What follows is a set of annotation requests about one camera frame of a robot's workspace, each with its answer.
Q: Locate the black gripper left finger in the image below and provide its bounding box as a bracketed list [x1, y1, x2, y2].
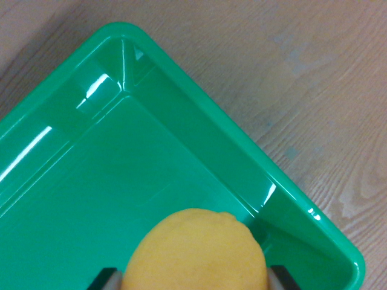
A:
[86, 266, 124, 290]

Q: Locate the green plastic tray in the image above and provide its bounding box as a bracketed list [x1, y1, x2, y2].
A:
[0, 21, 367, 290]

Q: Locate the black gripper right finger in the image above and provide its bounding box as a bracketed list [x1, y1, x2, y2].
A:
[267, 265, 302, 290]

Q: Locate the yellow lemon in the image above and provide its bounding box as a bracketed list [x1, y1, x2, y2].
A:
[120, 207, 270, 290]

